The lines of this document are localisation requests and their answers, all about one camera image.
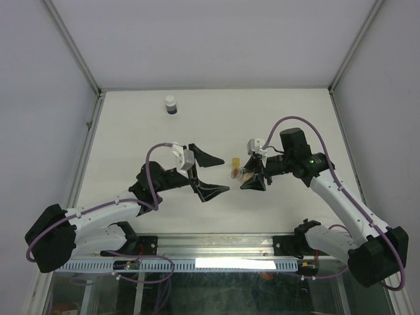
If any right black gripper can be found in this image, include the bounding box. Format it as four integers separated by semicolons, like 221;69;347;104
240;153;294;191

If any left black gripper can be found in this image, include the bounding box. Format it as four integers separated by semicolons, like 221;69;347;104
154;144;230;201

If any clear orange pill bottle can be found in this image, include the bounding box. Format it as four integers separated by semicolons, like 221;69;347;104
230;167;253;183

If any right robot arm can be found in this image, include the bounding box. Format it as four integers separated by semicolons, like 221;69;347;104
240;128;409;287

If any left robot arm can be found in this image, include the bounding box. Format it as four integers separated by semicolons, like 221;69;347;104
24;142;229;273

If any white cap pill bottle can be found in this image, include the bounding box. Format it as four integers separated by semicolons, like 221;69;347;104
165;95;177;115

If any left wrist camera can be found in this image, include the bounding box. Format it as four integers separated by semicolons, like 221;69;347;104
171;142;195;177

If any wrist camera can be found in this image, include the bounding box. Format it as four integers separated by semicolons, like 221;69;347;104
171;142;195;177
247;138;268;167

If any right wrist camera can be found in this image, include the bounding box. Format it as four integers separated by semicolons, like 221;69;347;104
247;138;268;167

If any right black mount plate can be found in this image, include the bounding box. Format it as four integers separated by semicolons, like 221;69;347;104
272;234;316;259

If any black mount plate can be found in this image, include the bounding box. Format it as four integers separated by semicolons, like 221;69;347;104
100;235;159;257
272;234;316;259

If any left black mount plate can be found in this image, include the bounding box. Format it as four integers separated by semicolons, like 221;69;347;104
100;235;159;257

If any white slotted cable duct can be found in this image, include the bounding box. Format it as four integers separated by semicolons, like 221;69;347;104
57;258;298;274

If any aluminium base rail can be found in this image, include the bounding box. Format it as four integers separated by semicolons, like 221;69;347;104
39;231;394;261

